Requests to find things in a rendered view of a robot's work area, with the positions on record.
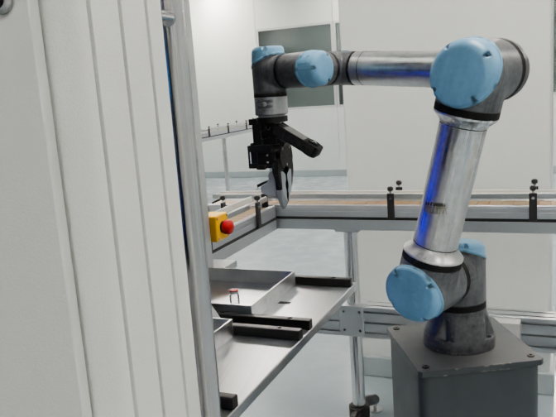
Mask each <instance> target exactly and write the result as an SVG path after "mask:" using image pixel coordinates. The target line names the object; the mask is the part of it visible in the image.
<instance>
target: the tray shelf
mask: <svg viewBox="0 0 556 417"><path fill-rule="evenodd" d="M355 290H356V283H355V282H353V283H352V287H339V286H324V285H295V286H294V287H293V288H291V289H290V290H289V291H288V292H287V293H285V294H284V295H283V296H282V297H280V298H279V299H278V300H277V301H276V302H275V303H274V304H273V305H272V306H271V307H269V308H268V309H267V310H266V311H264V312H263V313H262V314H265V315H276V316H287V317H299V318H310V319H312V322H313V327H312V328H311V329H310V330H304V329H302V330H303V338H302V339H301V340H300V341H298V340H289V339H279V338H262V337H253V336H243V335H234V336H233V337H232V338H230V339H229V340H228V341H226V342H225V344H224V345H222V346H221V347H220V348H219V349H217V350H216V357H217V366H218V383H219V392H226V393H232V394H237V401H238V406H237V407H236V408H235V410H226V409H221V411H222V417H240V416H241V414H242V413H243V412H244V411H245V410H246V409H247V408H248V407H249V406H250V405H251V403H252V402H253V401H254V400H255V399H256V398H257V397H258V396H259V395H260V394H261V393H262V392H263V391H264V390H265V389H266V388H267V387H268V386H269V384H270V383H271V382H272V381H273V380H274V379H275V378H276V377H277V376H278V374H279V373H280V372H281V371H282V370H283V369H284V368H285V367H286V366H287V365H288V363H289V362H290V361H291V360H292V359H293V358H294V357H295V356H296V355H297V353H298V352H299V351H300V350H301V349H302V348H303V347H304V346H305V345H306V343H307V342H308V341H309V340H310V339H311V338H312V337H313V336H314V335H315V334H316V333H317V332H318V331H319V330H320V329H321V328H322V327H323V326H324V325H325V323H326V322H327V321H328V320H329V319H330V318H331V317H332V316H333V315H334V313H335V312H336V311H337V310H338V309H339V308H340V307H341V306H342V305H343V303H344V302H345V301H346V300H347V299H348V298H349V297H350V296H351V295H352V293H353V292H354V291H355ZM280 301H285V302H291V303H290V304H277V303H279V302H280Z"/></svg>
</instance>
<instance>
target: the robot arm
mask: <svg viewBox="0 0 556 417"><path fill-rule="evenodd" d="M251 69H252V82H253V93H254V103H255V115H256V116H258V117H257V118H253V119H248V121H249V125H252V135H253V143H251V145H250V146H247V153H248V163H249V169H257V170H266V168H272V170H271V171H270V172H269V174H268V182H266V183H265V184H263V185H262V186H261V192H262V193H263V194H266V195H269V196H272V197H276V198H278V200H279V203H280V206H281V208H282V209H285V208H286V206H287V204H288V203H289V200H290V193H291V187H292V183H293V172H294V167H293V153H292V148H291V146H293V147H295V148H296V149H298V150H300V151H302V152H303V153H304V154H305V155H307V156H309V157H311V158H315V157H316V156H319V155H320V153H321V151H322V150H323V146H321V145H320V144H319V143H318V142H316V141H315V140H313V139H310V138H308V137H307V136H305V135H304V134H302V133H300V132H298V131H296V130H295V129H294V128H292V127H290V126H288V125H287V124H285V123H284V122H287V121H288V116H287V115H286V114H287V113H288V101H287V89H293V88H306V87H309V88H316V87H319V86H329V85H372V86H398V87H424V88H431V89H432V90H433V91H434V96H435V97H436V98H435V102H434V111H435V112H436V114H437V115H438V117H439V126H438V130H437V134H436V138H435V142H434V149H433V153H432V156H431V161H430V164H429V171H428V175H427V179H426V183H425V187H424V193H423V198H422V201H421V205H420V209H419V216H418V220H417V223H416V228H415V235H414V238H413V239H411V240H409V241H408V242H406V243H405V245H404V247H403V251H402V255H401V259H400V265H399V266H396V267H395V268H394V269H393V270H392V271H391V272H390V274H389V275H388V276H387V279H386V294H387V297H388V299H389V301H390V302H391V303H392V305H393V308H394V309H395V310H396V311H397V312H398V313H399V314H400V315H402V316H403V317H405V318H407V319H409V320H412V321H415V322H424V321H426V324H425V326H424V333H423V335H424V345H425V346H426V347H427V348H429V349H431V350H433V351H435V352H440V353H443V354H448V355H455V356H471V355H477V354H482V353H484V352H488V351H490V350H492V349H493V348H494V347H495V346H496V334H495V331H494V328H493V326H492V323H491V320H490V317H489V314H488V313H487V278H486V259H487V256H486V248H485V245H484V244H483V243H482V242H480V241H478V240H474V239H469V238H461V235H462V231H463V225H464V222H465V218H466V215H467V209H468V205H469V202H470V198H471V194H472V188H473V185H474V181H475V178H476V174H477V168H478V165H479V161H480V158H481V154H482V148H483V145H484V141H485V138H486V134H487V129H488V128H489V127H490V126H492V125H493V124H495V123H496V122H498V121H499V119H500V115H501V110H502V106H503V103H504V100H507V99H509V98H512V97H513V96H515V95H516V94H517V93H519V92H520V91H521V90H522V89H523V87H524V86H525V84H526V81H527V79H528V78H529V73H530V62H529V58H528V56H527V54H526V53H525V51H524V49H523V48H522V47H521V46H520V45H519V44H517V43H516V42H514V41H512V40H509V39H506V38H486V37H481V36H469V37H465V38H462V39H458V40H455V41H452V42H451V43H449V44H447V45H446V46H445V47H444V48H443V49H442V50H367V51H350V50H341V51H323V50H307V51H302V52H295V53H289V54H286V53H285V52H284V48H283V47H282V46H260V47H256V48H254V49H253V50H252V65H251ZM280 122H281V123H280ZM250 152H251V158H252V163H251V160H250Z"/></svg>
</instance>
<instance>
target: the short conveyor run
mask: <svg viewBox="0 0 556 417"><path fill-rule="evenodd" d="M219 199H221V200H222V203H220V205H221V208H220V209H219V210H216V211H214V212H227V215H228V220H232V221H233V224H234V230H233V232H232V233H231V234H229V236H228V237H226V238H224V239H223V240H221V241H219V242H211V245H212V254H213V259H220V260H224V259H226V258H228V257H229V256H231V255H233V254H234V253H236V252H239V251H240V250H242V249H243V248H245V247H247V246H249V245H251V244H252V243H254V242H256V241H257V240H259V239H261V238H263V237H264V236H266V235H268V234H269V233H271V232H274V231H275V230H277V223H276V206H275V205H272V206H269V207H267V208H261V207H260V204H263V203H265V202H266V201H267V197H266V196H265V197H263V198H260V196H259V195H255V196H254V199H255V201H253V202H252V197H251V196H250V197H248V198H245V199H243V200H240V201H238V202H236V203H234V204H230V205H226V202H224V200H225V199H226V198H225V196H224V195H221V196H220V197H219ZM250 202H251V203H250ZM244 204H245V205H244ZM243 205H244V206H243ZM239 207H240V208H239ZM231 210H232V211H231ZM229 211H231V212H229Z"/></svg>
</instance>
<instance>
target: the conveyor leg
mask: <svg viewBox="0 0 556 417"><path fill-rule="evenodd" d="M360 231H361V230H335V232H343V239H344V254H345V270H346V277H352V282H355V283H356V290H355V291H354V292H353V293H352V295H351V296H350V297H349V298H348V299H347V303H348V304H352V305H355V304H360V303H361V297H360V280H359V264H358V247H357V233H358V232H360ZM349 347H350V362H351V378H352V404H353V405H354V406H356V407H363V406H364V405H366V397H365V380H364V363H363V346H362V337H353V336H349Z"/></svg>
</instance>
